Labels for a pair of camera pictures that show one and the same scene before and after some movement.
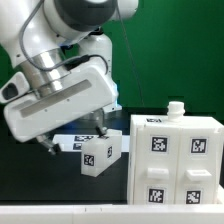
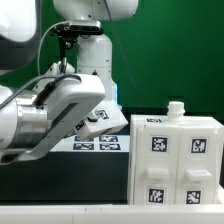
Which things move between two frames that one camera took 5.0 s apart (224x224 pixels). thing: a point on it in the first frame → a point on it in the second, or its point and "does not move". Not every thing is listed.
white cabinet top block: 97,153 → 106,117
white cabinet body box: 175,159 does not move
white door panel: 198,168 does not move
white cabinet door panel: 157,169 does not move
